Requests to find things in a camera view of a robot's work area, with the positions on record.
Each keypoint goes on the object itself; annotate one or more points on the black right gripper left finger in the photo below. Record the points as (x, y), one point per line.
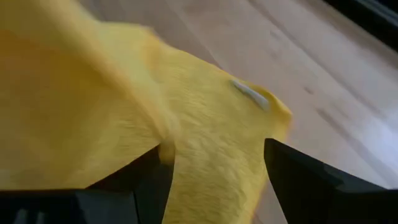
(93, 208)

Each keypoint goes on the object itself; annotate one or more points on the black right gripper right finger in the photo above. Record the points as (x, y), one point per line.
(326, 205)

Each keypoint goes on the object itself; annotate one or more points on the yellow microfiber towel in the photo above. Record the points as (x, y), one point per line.
(93, 93)

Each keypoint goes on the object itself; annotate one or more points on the black aluminium table frame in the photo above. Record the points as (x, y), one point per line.
(382, 21)

